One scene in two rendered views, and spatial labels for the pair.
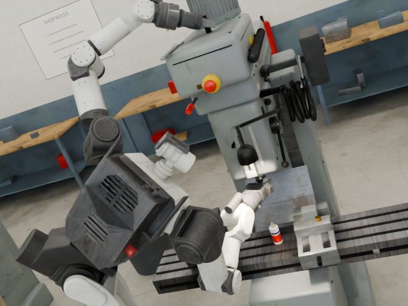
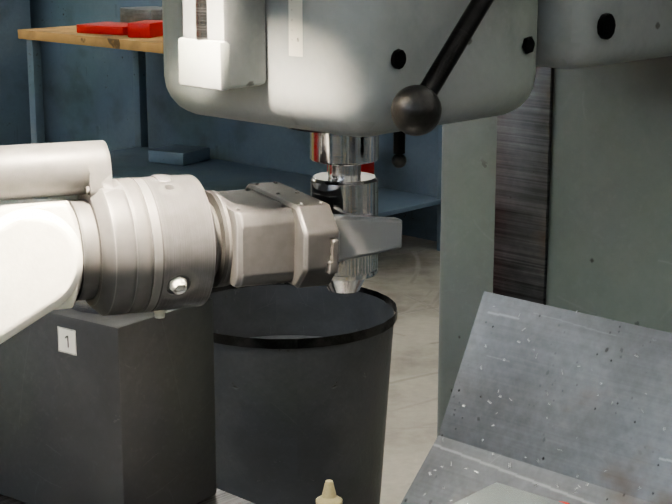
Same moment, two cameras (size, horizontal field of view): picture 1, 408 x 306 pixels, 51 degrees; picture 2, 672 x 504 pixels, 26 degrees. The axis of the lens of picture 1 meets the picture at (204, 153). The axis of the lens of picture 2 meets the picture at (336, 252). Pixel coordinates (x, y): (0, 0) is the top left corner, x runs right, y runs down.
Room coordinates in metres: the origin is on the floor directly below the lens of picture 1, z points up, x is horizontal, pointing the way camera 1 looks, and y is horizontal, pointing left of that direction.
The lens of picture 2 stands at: (0.72, -0.60, 1.45)
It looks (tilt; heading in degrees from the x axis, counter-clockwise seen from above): 13 degrees down; 25
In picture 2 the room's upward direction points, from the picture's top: straight up
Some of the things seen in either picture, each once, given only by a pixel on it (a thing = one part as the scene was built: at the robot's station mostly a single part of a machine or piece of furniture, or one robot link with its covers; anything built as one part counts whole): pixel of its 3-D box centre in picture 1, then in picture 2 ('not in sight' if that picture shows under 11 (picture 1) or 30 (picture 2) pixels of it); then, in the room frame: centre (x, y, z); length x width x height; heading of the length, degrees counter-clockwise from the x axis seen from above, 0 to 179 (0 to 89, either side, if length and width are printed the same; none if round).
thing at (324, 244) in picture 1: (314, 229); not in sight; (1.54, -0.31, 0.98); 0.35 x 0.15 x 0.11; 164
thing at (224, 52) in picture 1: (217, 51); not in sight; (1.63, -0.19, 1.81); 0.47 x 0.26 x 0.16; 161
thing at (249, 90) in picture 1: (229, 82); not in sight; (1.65, -0.20, 1.68); 0.34 x 0.24 x 0.10; 161
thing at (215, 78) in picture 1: (211, 83); not in sight; (1.40, -0.11, 1.76); 0.06 x 0.02 x 0.06; 71
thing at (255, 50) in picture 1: (256, 44); not in sight; (1.60, -0.33, 1.79); 0.45 x 0.04 x 0.04; 161
